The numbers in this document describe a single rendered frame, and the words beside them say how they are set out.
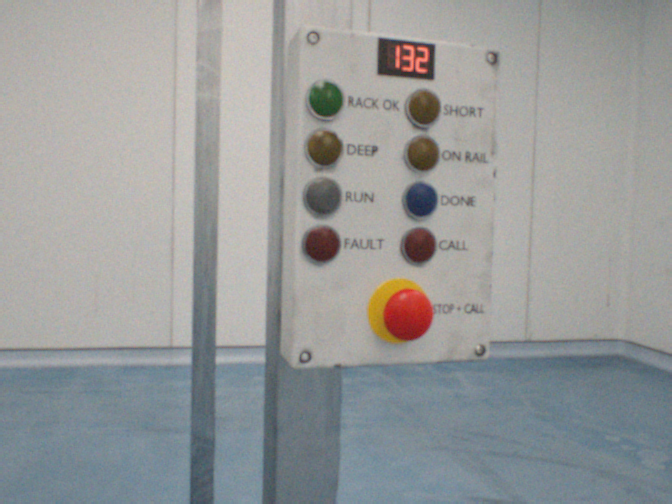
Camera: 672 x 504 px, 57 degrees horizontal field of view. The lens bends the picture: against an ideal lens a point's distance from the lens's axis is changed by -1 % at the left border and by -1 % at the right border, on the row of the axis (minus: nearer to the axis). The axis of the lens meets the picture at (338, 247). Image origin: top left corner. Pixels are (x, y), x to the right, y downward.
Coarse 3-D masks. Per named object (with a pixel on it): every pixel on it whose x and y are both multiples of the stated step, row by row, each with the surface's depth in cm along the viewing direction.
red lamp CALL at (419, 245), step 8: (416, 232) 48; (424, 232) 49; (408, 240) 48; (416, 240) 48; (424, 240) 49; (432, 240) 49; (408, 248) 48; (416, 248) 48; (424, 248) 49; (432, 248) 49; (408, 256) 49; (416, 256) 48; (424, 256) 49
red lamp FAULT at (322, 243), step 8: (312, 232) 46; (320, 232) 46; (328, 232) 46; (312, 240) 46; (320, 240) 46; (328, 240) 46; (336, 240) 47; (312, 248) 46; (320, 248) 46; (328, 248) 46; (336, 248) 47; (312, 256) 46; (320, 256) 46; (328, 256) 46
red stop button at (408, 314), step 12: (396, 300) 46; (408, 300) 46; (420, 300) 46; (384, 312) 46; (396, 312) 46; (408, 312) 46; (420, 312) 46; (432, 312) 47; (396, 324) 46; (408, 324) 46; (420, 324) 46; (396, 336) 46; (408, 336) 46; (420, 336) 47
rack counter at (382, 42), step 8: (384, 40) 47; (392, 40) 47; (400, 40) 48; (408, 40) 48; (384, 48) 47; (432, 48) 48; (384, 56) 47; (432, 56) 48; (384, 64) 47; (432, 64) 49; (384, 72) 47; (392, 72) 48; (400, 72) 48; (408, 72) 48; (416, 72) 48; (432, 72) 49
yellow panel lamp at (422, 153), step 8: (416, 144) 48; (424, 144) 48; (432, 144) 48; (408, 152) 48; (416, 152) 48; (424, 152) 48; (432, 152) 48; (416, 160) 48; (424, 160) 48; (432, 160) 48; (416, 168) 48; (424, 168) 48
